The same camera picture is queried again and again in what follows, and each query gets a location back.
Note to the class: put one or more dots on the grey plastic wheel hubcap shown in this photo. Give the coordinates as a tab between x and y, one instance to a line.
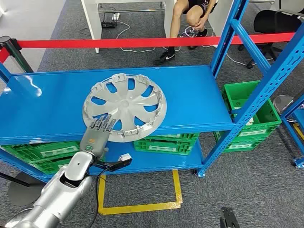
129	107

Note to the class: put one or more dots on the blue metal shelf rack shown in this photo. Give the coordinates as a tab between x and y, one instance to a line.
294	108
190	94

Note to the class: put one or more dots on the black barrier stanchion post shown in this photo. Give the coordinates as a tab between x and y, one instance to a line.
19	56
23	192

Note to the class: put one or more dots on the black robot body part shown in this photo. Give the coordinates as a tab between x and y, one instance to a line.
228	220

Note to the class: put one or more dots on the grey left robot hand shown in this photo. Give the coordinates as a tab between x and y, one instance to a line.
96	141

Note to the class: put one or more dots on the black power strip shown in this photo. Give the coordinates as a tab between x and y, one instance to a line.
109	24

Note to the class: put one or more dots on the round silver metal base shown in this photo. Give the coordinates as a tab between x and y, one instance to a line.
282	104

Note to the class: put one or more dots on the green plastic crate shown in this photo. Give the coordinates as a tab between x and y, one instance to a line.
182	137
268	116
223	146
28	152
142	148

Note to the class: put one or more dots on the red barrier belt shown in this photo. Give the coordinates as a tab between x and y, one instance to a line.
118	42
2	55

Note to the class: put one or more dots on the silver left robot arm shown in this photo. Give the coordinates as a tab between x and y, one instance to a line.
54	195

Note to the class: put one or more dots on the black office chair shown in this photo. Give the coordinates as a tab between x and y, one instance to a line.
268	22

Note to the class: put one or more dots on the person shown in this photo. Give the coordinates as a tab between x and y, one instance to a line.
176	19

